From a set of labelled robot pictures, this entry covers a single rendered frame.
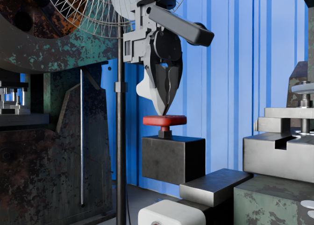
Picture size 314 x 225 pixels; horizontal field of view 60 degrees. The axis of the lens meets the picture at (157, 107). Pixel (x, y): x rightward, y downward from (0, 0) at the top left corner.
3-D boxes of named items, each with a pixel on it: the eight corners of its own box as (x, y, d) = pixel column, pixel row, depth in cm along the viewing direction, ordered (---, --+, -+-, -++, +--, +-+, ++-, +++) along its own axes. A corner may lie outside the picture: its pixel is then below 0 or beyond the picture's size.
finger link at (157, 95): (143, 115, 52) (143, 66, 51) (167, 116, 48) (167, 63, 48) (131, 116, 49) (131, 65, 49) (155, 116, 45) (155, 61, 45)
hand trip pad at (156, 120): (165, 164, 44) (165, 116, 43) (139, 159, 48) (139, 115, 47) (190, 158, 49) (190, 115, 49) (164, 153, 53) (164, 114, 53)
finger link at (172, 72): (154, 114, 54) (154, 68, 54) (178, 115, 50) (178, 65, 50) (143, 115, 52) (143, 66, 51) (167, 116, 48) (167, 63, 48)
